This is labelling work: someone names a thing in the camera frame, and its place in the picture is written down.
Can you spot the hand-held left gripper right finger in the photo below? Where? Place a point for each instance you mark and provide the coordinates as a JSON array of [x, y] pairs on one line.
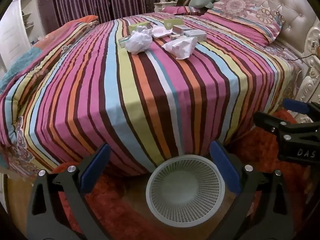
[[225, 170]]

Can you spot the white door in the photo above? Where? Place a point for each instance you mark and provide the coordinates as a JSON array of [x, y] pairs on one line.
[[11, 30]]

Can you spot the white carved nightstand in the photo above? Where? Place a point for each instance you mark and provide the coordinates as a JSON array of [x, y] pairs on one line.
[[165, 5]]

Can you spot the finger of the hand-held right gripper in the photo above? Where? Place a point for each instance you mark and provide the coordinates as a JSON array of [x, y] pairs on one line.
[[296, 106], [267, 121]]

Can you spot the magenta pillow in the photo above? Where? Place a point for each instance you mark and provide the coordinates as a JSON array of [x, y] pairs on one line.
[[181, 10]]

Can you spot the striped bed sheet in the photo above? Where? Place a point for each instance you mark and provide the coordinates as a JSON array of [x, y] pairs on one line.
[[140, 92]]

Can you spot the red shaggy rug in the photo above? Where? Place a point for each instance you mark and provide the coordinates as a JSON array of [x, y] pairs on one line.
[[107, 205]]

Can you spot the white paper ball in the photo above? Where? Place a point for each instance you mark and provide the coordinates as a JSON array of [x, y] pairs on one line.
[[138, 41]]

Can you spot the grey pink cardboard box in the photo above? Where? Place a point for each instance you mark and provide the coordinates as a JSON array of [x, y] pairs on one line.
[[180, 29]]

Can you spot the small beige cardboard box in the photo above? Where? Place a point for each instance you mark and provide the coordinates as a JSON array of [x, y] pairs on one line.
[[176, 37]]

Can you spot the cream tufted headboard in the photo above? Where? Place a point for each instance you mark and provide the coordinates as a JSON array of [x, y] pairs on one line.
[[280, 2]]

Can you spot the orange teal folded quilt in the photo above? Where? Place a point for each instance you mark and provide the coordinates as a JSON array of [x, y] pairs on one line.
[[27, 55]]

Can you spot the pale blue cardboard box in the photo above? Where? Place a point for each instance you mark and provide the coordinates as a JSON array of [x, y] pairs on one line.
[[195, 34]]

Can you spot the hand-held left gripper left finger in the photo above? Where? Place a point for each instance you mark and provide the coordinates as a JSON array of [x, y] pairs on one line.
[[96, 166]]

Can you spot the white paper sheet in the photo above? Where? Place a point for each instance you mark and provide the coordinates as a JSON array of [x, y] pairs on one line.
[[180, 46]]

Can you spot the white mesh wastebasket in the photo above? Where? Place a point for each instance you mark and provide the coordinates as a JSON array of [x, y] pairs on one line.
[[186, 187]]

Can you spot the floral patterned pillow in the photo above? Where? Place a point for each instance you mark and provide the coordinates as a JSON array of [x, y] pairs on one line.
[[246, 17]]

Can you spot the small green white box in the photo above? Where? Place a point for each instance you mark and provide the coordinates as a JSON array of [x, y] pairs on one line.
[[123, 41]]

